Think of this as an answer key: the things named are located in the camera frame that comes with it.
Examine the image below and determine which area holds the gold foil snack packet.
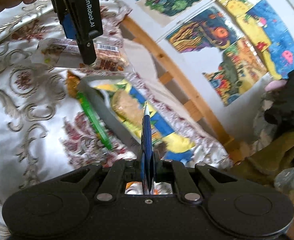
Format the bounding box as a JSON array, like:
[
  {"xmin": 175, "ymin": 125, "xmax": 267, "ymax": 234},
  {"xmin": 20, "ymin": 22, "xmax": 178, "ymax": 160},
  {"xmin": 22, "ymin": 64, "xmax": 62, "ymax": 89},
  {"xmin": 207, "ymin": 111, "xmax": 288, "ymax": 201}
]
[{"xmin": 65, "ymin": 70, "xmax": 81, "ymax": 98}]

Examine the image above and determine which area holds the green sausage stick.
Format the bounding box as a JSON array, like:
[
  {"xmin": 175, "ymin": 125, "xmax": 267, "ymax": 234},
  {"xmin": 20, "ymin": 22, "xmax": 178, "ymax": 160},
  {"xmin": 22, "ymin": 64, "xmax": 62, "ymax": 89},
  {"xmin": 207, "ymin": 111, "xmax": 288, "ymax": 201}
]
[{"xmin": 76, "ymin": 91, "xmax": 112, "ymax": 150}]

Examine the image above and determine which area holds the pile of dark clothes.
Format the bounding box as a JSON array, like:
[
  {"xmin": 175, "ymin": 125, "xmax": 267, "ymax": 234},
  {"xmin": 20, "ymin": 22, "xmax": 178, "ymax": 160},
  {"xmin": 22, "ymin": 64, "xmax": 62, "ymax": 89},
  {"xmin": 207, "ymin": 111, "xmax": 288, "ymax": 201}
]
[{"xmin": 230, "ymin": 70, "xmax": 294, "ymax": 185}]

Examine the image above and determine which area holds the wooden bed frame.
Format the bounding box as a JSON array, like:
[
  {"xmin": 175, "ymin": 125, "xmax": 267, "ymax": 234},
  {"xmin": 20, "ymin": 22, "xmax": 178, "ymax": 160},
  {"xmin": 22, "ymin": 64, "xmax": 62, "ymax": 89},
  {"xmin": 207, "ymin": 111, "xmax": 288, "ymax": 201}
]
[{"xmin": 120, "ymin": 16, "xmax": 243, "ymax": 164}]

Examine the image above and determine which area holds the peanut bar clear pack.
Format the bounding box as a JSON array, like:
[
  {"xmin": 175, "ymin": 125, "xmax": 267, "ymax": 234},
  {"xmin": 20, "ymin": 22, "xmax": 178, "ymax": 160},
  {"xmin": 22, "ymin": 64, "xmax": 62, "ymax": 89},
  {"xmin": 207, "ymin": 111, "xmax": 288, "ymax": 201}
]
[{"xmin": 31, "ymin": 38, "xmax": 134, "ymax": 73}]

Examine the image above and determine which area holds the seaweed and planet drawing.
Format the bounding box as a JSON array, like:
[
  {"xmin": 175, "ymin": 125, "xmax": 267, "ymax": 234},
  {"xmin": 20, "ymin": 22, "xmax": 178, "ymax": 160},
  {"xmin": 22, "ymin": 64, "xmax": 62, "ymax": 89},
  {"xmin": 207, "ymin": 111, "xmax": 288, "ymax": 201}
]
[{"xmin": 166, "ymin": 6, "xmax": 242, "ymax": 53}]

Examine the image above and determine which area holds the yellow sea creature drawing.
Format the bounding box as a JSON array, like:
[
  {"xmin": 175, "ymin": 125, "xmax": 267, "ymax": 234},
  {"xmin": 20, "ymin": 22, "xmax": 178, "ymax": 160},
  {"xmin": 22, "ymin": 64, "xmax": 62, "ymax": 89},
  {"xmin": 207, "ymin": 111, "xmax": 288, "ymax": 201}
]
[{"xmin": 217, "ymin": 0, "xmax": 287, "ymax": 80}]

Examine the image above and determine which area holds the pink jellyfish drawing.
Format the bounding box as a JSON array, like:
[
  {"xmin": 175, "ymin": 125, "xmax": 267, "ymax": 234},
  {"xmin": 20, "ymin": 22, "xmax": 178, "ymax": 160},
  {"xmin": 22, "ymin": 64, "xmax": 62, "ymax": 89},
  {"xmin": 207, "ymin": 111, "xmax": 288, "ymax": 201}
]
[{"xmin": 246, "ymin": 0, "xmax": 294, "ymax": 80}]

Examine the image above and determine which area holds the blue white snack packet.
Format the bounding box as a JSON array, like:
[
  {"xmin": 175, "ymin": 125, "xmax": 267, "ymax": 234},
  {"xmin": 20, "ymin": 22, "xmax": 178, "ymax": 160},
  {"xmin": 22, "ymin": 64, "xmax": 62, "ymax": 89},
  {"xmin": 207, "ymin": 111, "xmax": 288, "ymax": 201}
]
[{"xmin": 140, "ymin": 102, "xmax": 155, "ymax": 194}]

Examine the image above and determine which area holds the silver tray with drawing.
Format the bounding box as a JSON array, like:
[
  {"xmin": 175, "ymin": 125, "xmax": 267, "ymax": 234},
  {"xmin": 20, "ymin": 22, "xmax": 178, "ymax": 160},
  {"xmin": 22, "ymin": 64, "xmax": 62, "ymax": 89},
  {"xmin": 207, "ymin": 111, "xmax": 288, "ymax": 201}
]
[{"xmin": 78, "ymin": 75, "xmax": 195, "ymax": 161}]

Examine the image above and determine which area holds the floral satin bedspread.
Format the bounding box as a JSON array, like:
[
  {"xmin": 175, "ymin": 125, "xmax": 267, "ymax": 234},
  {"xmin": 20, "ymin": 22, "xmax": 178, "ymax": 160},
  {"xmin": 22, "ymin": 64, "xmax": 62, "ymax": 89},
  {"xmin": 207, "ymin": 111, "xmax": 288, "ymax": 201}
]
[{"xmin": 0, "ymin": 0, "xmax": 234, "ymax": 240}]

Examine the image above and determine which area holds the cream pillow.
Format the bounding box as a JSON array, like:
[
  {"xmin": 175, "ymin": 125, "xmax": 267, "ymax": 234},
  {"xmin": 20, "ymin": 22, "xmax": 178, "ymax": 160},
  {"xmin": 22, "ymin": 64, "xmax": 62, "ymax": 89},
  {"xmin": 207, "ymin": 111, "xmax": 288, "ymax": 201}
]
[{"xmin": 123, "ymin": 38, "xmax": 203, "ymax": 133}]

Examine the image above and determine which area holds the landscape hill drawing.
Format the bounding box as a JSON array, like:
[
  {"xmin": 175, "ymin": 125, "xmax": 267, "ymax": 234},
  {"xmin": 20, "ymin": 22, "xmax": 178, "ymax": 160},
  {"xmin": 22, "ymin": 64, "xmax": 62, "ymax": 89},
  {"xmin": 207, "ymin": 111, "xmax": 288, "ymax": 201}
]
[{"xmin": 203, "ymin": 37, "xmax": 267, "ymax": 106}]

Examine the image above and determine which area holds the rice cracker clear pack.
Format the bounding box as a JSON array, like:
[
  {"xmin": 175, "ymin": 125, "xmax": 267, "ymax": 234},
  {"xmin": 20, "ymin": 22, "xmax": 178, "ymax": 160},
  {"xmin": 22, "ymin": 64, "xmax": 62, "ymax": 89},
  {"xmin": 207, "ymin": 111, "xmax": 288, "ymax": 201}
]
[{"xmin": 111, "ymin": 89, "xmax": 144, "ymax": 128}]

